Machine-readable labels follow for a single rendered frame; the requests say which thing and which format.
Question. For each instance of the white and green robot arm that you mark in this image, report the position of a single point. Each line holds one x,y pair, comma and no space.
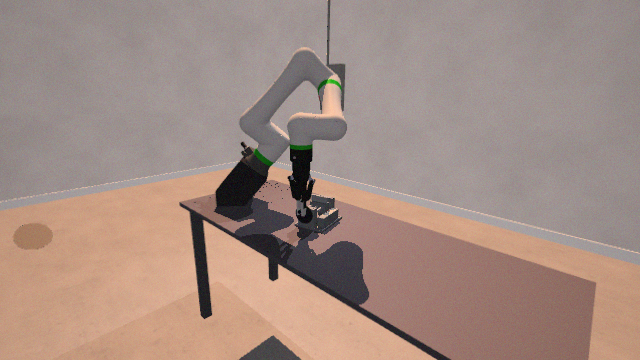
303,128

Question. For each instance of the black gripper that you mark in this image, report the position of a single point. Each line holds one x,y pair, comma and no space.
298,186

